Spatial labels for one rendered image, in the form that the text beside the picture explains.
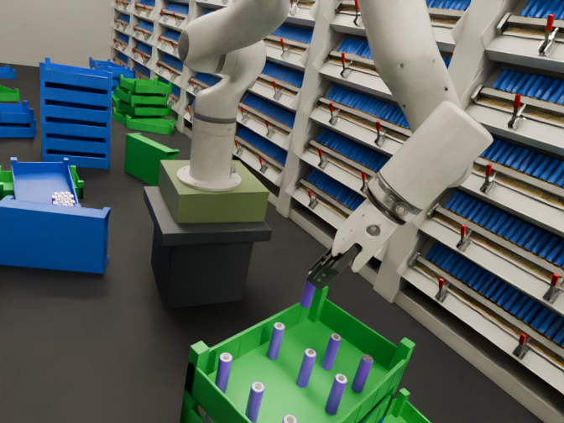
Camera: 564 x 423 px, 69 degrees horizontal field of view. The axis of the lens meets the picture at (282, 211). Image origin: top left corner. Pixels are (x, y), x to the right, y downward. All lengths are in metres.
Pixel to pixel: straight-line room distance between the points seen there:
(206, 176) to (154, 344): 0.47
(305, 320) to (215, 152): 0.56
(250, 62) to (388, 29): 0.58
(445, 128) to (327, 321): 0.43
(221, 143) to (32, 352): 0.70
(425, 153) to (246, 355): 0.42
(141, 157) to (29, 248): 0.87
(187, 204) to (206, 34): 0.43
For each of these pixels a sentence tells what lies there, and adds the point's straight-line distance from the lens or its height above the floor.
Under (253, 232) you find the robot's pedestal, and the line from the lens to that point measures 1.20.
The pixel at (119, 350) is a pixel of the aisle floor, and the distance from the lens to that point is 1.19.
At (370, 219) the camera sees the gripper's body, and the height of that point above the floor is 0.60.
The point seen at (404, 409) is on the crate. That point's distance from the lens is 1.18.
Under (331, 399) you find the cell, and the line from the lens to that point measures 0.66.
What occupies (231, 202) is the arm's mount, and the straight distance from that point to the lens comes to 1.19.
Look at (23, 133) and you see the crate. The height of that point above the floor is 0.02.
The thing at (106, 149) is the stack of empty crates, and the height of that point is 0.10.
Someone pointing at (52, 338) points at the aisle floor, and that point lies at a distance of 1.24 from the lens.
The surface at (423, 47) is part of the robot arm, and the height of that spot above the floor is 0.83.
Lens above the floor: 0.81
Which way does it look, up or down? 23 degrees down
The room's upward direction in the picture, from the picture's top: 12 degrees clockwise
